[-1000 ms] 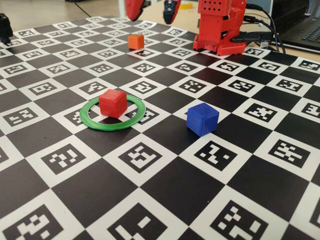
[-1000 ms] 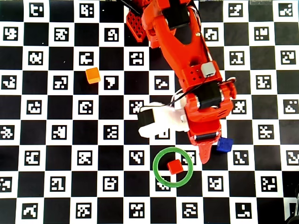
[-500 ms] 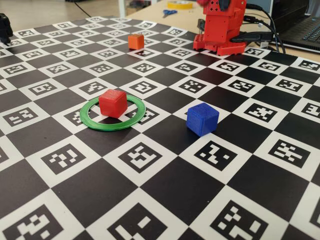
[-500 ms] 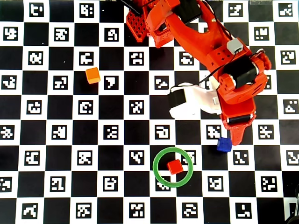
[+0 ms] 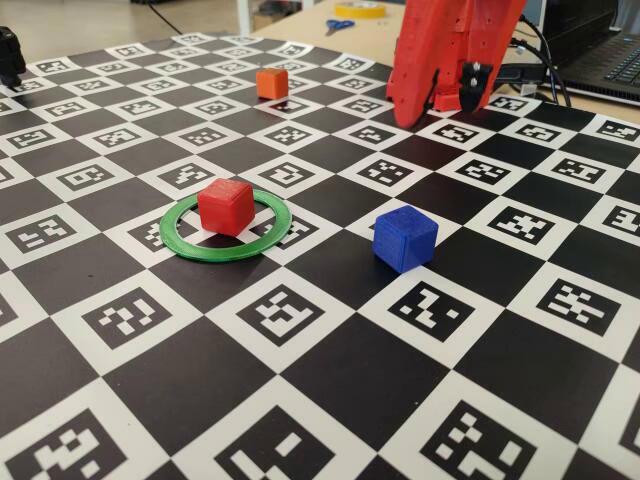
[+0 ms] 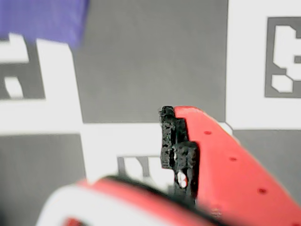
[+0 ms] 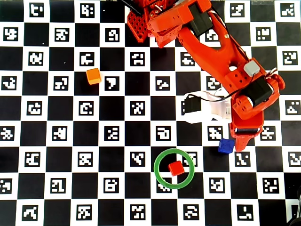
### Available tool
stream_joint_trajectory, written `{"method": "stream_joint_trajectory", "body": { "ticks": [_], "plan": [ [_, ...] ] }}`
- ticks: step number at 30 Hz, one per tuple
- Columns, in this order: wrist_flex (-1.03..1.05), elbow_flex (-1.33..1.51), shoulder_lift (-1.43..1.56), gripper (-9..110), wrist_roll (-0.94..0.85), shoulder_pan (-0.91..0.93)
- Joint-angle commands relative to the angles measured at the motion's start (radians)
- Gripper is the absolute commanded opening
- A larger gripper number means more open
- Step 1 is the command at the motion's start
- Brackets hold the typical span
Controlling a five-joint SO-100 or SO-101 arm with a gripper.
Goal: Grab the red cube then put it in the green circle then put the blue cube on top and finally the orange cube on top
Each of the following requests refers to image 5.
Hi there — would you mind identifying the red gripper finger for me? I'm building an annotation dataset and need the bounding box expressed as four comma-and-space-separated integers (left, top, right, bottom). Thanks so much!
459, 0, 527, 114
387, 0, 476, 131

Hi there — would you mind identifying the orange cube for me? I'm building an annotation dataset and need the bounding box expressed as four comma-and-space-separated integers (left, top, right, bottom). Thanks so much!
255, 68, 290, 100

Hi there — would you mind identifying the blue cube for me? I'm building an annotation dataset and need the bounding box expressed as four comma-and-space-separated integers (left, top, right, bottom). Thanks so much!
372, 204, 440, 274

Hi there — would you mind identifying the red cube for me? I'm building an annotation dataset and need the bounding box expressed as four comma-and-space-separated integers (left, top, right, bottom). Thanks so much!
196, 178, 255, 236

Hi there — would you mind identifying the black power adapter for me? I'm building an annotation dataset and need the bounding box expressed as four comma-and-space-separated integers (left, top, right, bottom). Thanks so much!
493, 62, 545, 87

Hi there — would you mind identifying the yellow tape roll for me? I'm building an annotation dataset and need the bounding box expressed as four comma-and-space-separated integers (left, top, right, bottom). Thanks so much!
334, 0, 387, 20

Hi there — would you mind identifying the black laptop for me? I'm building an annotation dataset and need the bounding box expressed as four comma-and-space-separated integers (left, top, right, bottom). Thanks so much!
542, 0, 640, 106

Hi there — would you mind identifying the black white marker checkerboard mat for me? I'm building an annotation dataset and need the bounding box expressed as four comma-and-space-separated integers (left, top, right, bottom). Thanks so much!
0, 30, 640, 480

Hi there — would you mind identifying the black cable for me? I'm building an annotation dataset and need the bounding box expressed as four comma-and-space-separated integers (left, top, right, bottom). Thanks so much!
509, 37, 574, 107
518, 13, 564, 101

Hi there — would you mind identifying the green ring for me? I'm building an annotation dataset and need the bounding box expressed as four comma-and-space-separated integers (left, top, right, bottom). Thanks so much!
159, 187, 293, 263

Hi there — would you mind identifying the black camera device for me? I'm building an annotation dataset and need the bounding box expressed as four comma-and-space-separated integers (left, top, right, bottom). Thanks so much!
0, 26, 28, 92

